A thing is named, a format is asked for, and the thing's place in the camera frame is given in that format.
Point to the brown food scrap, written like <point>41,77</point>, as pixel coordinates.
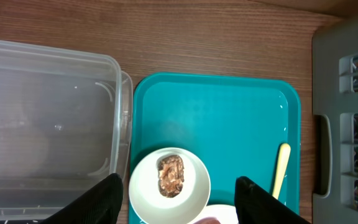
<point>170,176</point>

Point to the orange carrot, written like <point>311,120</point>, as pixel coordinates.
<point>208,220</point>

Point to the white bowl with food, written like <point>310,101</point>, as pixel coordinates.
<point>151,206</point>

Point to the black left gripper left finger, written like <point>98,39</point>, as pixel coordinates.
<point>100,204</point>

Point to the clear plastic bin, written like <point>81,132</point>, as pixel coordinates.
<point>65,125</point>

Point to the grey dishwasher rack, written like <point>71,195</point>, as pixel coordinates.
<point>335,101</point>

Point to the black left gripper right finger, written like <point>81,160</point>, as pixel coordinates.
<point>256,206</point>

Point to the yellow plastic spoon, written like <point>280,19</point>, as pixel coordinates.
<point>281,167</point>

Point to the pink plate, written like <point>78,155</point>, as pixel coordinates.
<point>226,214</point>

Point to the teal serving tray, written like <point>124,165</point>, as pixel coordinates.
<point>234,125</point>

